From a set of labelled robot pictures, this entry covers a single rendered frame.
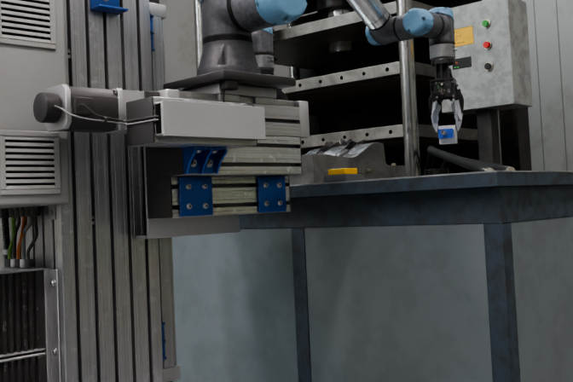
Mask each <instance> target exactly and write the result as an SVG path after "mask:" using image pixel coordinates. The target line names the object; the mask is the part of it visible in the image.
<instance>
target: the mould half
mask: <svg viewBox="0 0 573 382"><path fill-rule="evenodd" d="M345 147H346V146H340V147H333V148H330V149H328V150H327V151H326V152H325V153H324V154H315V153H317V152H318V151H319V150H320V148H317V149H313V150H311V151H309V152H308V153H307V154H306V155H301V158H302V174H298V175H289V183H290V185H296V184H308V183H320V182H324V176H325V175H328V170H331V169H342V168H357V174H362V180H367V179H380V178H392V177H406V165H387V164H386V162H385V149H384V144H383V143H379V142H372V143H364V144H358V145H356V146H354V147H353V148H352V149H351V150H350V151H349V152H348V153H347V154H345V155H344V156H343V157H341V156H335V155H336V154H337V153H339V152H340V151H341V150H342V149H343V148H345ZM366 169H373V172H370V173H366Z"/></svg>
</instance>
